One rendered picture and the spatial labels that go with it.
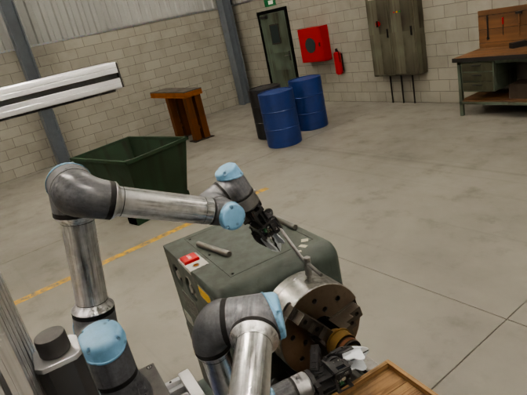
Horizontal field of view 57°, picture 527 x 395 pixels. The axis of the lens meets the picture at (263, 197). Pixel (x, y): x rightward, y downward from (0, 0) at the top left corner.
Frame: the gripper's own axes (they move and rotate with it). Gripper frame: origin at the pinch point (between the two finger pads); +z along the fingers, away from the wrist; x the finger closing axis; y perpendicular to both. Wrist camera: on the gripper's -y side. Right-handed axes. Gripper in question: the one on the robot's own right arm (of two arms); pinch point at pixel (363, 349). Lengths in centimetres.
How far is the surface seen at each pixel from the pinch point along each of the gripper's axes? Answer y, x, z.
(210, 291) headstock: -37, 17, -33
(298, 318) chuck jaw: -12.3, 10.8, -13.4
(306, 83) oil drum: -645, -17, 332
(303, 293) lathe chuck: -16.1, 15.8, -8.7
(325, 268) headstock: -32.6, 10.8, 8.5
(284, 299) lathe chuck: -20.1, 13.8, -13.8
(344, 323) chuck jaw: -10.4, 3.4, 0.8
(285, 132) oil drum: -596, -76, 253
